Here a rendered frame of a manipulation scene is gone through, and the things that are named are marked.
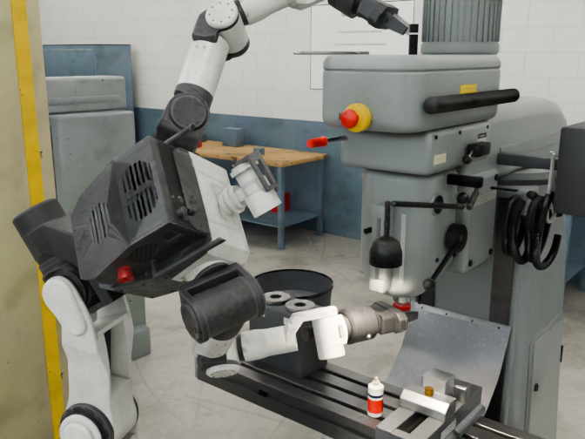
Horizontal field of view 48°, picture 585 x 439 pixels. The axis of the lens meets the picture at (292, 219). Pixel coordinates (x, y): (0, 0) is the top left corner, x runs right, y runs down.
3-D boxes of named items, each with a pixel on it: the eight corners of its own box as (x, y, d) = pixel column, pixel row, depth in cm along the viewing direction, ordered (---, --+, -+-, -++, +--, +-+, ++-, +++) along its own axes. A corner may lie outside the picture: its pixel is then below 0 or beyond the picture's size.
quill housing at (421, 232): (421, 308, 155) (428, 174, 147) (349, 289, 167) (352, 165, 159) (457, 287, 169) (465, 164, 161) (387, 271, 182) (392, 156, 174)
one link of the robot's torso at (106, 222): (59, 324, 129) (198, 246, 115) (38, 178, 143) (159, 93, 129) (161, 336, 153) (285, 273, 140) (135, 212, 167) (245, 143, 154)
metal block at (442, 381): (443, 404, 164) (445, 381, 162) (421, 396, 167) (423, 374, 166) (453, 395, 168) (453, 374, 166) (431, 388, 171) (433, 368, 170)
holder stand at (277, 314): (301, 379, 193) (301, 315, 188) (249, 356, 207) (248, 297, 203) (327, 365, 202) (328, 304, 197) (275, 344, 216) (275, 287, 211)
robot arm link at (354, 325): (361, 305, 159) (322, 314, 153) (369, 349, 158) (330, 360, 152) (335, 307, 168) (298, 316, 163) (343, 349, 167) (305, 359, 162)
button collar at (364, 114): (366, 133, 138) (366, 104, 136) (342, 131, 141) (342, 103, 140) (371, 132, 139) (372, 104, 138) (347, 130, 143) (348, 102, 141)
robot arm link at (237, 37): (280, -1, 166) (211, 30, 166) (272, -31, 156) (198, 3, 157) (296, 29, 162) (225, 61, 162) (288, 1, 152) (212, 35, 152)
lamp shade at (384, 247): (367, 267, 142) (368, 239, 140) (370, 257, 149) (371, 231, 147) (401, 269, 140) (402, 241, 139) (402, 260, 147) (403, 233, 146)
